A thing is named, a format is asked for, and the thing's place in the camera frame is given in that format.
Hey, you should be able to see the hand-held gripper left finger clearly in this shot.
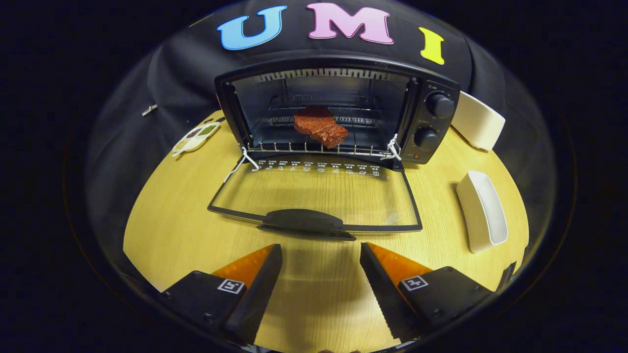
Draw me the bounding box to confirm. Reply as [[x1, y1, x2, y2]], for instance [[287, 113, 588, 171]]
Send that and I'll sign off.
[[159, 244, 284, 345]]

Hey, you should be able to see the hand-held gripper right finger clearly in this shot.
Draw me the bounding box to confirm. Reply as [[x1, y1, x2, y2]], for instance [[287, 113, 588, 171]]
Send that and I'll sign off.
[[360, 242, 494, 343]]

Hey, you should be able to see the brown grilled meat piece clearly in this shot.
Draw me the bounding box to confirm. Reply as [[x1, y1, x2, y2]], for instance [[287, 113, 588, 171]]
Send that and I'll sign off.
[[293, 107, 349, 149]]

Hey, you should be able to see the black toaster oven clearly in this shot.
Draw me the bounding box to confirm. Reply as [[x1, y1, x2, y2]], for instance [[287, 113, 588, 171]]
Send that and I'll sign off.
[[207, 55, 461, 242]]

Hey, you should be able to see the white toaster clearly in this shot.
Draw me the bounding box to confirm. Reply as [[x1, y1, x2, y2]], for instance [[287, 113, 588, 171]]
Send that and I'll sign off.
[[450, 91, 506, 151]]

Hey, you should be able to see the white rectangular tray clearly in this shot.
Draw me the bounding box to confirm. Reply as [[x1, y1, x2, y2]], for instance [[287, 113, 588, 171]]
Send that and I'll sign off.
[[456, 170, 509, 254]]

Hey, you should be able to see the white divided spice dish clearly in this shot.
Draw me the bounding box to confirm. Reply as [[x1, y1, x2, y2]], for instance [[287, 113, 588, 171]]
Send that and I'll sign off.
[[172, 122, 220, 157]]

